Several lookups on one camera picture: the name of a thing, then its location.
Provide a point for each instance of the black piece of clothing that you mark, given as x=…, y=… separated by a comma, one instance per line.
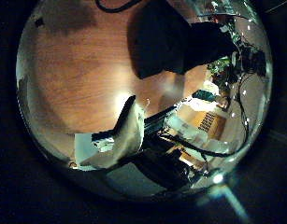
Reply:
x=161, y=40

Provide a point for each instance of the green leafy plants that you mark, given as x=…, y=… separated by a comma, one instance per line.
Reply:
x=218, y=65

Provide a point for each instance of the wooden bench with grille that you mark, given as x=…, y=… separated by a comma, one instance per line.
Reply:
x=211, y=123

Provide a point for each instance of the green object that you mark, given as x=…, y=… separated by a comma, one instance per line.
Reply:
x=205, y=95

